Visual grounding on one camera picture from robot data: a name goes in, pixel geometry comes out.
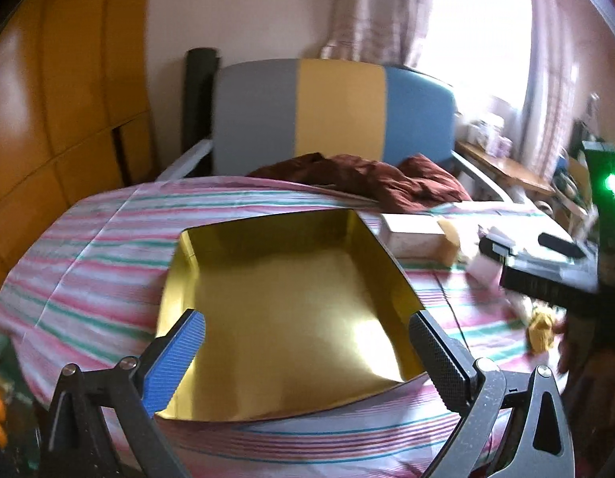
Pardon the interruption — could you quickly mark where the yellow sponge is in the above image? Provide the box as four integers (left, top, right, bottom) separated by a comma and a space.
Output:
437, 219, 461, 264

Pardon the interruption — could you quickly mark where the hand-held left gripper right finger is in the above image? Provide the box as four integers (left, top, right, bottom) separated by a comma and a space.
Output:
408, 310, 577, 478

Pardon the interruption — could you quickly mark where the bright window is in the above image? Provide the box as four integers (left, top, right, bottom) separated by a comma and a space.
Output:
427, 0, 533, 105

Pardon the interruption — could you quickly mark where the gold tin box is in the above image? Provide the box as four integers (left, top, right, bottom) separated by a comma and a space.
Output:
155, 209, 428, 421

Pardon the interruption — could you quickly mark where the wooden wardrobe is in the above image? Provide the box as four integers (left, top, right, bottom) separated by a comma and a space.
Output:
0, 0, 156, 304

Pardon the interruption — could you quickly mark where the person's right hand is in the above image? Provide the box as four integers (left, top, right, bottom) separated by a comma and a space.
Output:
556, 316, 607, 376

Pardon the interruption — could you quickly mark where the wooden desk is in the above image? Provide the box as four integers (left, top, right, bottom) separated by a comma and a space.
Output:
457, 139, 557, 196

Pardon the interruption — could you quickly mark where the white carton on desk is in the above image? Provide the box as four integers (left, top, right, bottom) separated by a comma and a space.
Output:
467, 114, 505, 151

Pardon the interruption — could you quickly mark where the brown crumpled cloth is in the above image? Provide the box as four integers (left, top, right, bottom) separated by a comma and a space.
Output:
248, 152, 472, 215

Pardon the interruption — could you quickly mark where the patterned curtain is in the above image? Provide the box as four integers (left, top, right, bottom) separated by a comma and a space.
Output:
521, 0, 615, 185
320, 0, 435, 65

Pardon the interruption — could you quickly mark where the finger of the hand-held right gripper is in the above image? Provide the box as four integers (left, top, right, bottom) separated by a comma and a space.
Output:
537, 232, 585, 261
478, 235, 519, 264

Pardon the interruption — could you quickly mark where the white soap bar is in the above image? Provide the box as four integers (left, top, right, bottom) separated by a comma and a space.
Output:
468, 255, 503, 286

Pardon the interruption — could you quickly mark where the white bed rail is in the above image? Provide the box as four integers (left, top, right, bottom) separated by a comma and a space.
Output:
155, 139, 213, 182
451, 149, 512, 205

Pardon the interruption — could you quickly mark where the white cardboard box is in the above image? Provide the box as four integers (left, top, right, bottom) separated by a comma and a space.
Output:
379, 213, 447, 260

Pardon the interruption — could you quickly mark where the striped bed sheet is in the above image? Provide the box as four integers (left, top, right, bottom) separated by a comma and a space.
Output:
0, 174, 601, 478

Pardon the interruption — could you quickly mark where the yellow plush toy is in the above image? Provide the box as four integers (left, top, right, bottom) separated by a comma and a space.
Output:
526, 309, 558, 354

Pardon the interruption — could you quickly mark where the grey yellow blue headboard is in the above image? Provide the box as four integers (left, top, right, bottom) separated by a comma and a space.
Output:
210, 58, 460, 177

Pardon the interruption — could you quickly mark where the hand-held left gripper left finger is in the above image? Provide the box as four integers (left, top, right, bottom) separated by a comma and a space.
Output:
39, 309, 209, 478

